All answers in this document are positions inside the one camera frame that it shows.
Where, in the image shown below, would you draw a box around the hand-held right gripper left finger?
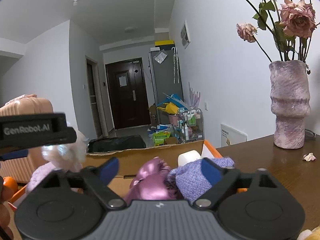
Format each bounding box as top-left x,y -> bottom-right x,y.
32,157 -> 126,210

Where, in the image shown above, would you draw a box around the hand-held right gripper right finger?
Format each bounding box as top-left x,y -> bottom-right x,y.
194,158 -> 284,210

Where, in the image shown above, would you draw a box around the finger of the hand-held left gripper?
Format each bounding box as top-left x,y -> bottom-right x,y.
0,149 -> 29,161
0,112 -> 77,148

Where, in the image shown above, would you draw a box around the purple knitted cloth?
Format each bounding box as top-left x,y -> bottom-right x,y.
167,157 -> 235,204

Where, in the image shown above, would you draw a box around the white foam cylinder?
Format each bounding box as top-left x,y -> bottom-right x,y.
177,149 -> 202,167

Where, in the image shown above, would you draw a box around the shiny purple satin pouch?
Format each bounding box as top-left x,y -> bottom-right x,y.
124,156 -> 185,204

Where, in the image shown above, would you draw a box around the printed cardboard box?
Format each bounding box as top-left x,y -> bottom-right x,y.
7,140 -> 248,205

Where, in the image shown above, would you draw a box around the person's left hand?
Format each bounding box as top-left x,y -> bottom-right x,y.
0,179 -> 12,230

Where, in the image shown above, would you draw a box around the pink suitcase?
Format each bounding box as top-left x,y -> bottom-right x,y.
0,94 -> 54,183

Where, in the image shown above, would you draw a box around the black floor bag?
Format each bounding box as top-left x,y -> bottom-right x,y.
86,134 -> 147,153

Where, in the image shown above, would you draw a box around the orange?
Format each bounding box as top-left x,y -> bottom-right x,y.
0,177 -> 18,200

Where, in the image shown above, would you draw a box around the white leaning panel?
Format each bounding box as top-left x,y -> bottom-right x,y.
220,123 -> 248,148

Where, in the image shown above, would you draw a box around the green printed bag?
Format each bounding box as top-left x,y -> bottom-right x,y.
153,131 -> 172,147

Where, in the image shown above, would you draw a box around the dark entrance door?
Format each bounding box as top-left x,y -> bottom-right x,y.
105,58 -> 148,130

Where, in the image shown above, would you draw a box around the brown cardboard carton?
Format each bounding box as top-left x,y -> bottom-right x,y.
149,104 -> 158,127

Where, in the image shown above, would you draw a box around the blue yellow clutter pile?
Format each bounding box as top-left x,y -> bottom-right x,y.
157,93 -> 188,114

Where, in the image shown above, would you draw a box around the purple feather decoration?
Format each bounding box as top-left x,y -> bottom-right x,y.
188,81 -> 202,109

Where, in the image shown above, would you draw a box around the purple ceramic vase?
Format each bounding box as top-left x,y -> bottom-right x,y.
269,60 -> 311,150

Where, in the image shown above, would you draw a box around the grey cabinet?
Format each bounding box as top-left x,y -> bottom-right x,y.
149,50 -> 184,110

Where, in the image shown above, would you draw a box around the hanging clear umbrella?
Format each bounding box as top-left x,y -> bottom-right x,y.
172,47 -> 180,84

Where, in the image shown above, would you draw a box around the yellow black box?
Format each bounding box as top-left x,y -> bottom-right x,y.
154,39 -> 175,52

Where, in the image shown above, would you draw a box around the dried pink roses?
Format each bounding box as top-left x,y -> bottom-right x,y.
199,0 -> 320,63

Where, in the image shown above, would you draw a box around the wire trolley cart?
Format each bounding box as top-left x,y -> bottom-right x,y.
182,108 -> 204,142

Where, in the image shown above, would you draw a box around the white wall panel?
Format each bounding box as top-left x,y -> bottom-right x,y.
180,20 -> 191,49

